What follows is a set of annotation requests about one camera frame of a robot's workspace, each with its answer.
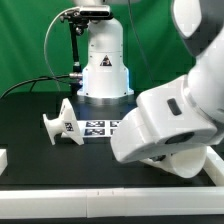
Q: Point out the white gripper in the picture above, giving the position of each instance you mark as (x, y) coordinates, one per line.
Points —
(181, 115)

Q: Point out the white lamp base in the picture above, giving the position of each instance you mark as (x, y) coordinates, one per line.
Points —
(66, 123)

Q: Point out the white conical lamp shade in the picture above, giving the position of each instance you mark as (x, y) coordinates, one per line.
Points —
(185, 164)

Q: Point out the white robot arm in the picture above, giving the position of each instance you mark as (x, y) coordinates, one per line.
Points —
(200, 23)

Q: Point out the marker sheet on table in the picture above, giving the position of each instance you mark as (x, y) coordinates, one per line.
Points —
(98, 128)

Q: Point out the white right rail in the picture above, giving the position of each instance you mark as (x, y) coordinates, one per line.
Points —
(214, 167)

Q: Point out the white front rail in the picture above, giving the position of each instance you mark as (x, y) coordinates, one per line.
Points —
(121, 202)

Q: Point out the black camera on stand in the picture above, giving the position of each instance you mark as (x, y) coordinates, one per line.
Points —
(95, 12)

